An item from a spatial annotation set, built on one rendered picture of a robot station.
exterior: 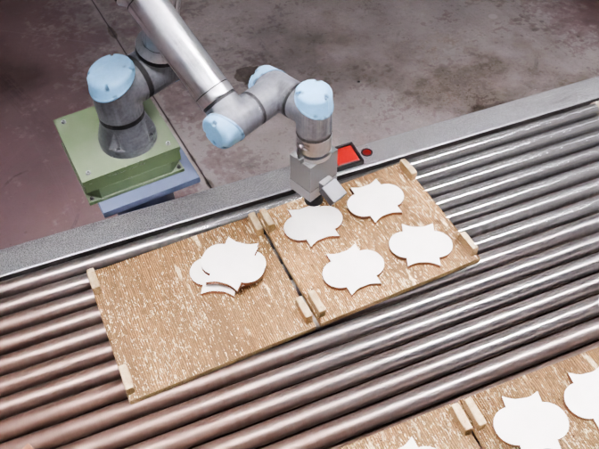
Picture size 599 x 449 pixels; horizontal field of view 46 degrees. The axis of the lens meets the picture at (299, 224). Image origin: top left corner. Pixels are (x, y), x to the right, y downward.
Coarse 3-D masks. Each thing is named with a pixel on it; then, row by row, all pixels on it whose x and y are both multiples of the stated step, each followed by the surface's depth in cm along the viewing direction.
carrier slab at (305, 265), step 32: (416, 192) 174; (352, 224) 168; (384, 224) 167; (416, 224) 167; (448, 224) 167; (288, 256) 162; (320, 256) 161; (384, 256) 161; (448, 256) 161; (320, 288) 156; (384, 288) 155; (320, 320) 150
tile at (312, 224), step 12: (300, 216) 168; (312, 216) 168; (324, 216) 168; (336, 216) 168; (288, 228) 166; (300, 228) 166; (312, 228) 165; (324, 228) 165; (336, 228) 166; (300, 240) 163; (312, 240) 163
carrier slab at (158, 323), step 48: (192, 240) 165; (240, 240) 165; (144, 288) 156; (192, 288) 156; (288, 288) 156; (144, 336) 148; (192, 336) 148; (240, 336) 148; (288, 336) 148; (144, 384) 141
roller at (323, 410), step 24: (552, 312) 154; (576, 312) 153; (504, 336) 149; (528, 336) 150; (432, 360) 145; (456, 360) 146; (480, 360) 148; (384, 384) 142; (408, 384) 143; (312, 408) 139; (336, 408) 139; (240, 432) 136; (264, 432) 136; (288, 432) 137
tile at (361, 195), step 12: (360, 192) 173; (372, 192) 173; (384, 192) 173; (396, 192) 173; (348, 204) 170; (360, 204) 170; (372, 204) 170; (384, 204) 170; (396, 204) 170; (360, 216) 168; (372, 216) 168; (384, 216) 169
